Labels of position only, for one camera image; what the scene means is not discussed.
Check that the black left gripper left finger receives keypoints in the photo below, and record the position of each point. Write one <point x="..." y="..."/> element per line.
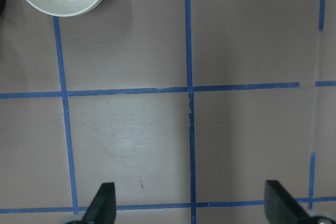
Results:
<point x="103" y="207"/>

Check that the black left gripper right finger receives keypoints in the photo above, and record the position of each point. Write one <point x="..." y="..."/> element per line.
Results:
<point x="281" y="207"/>

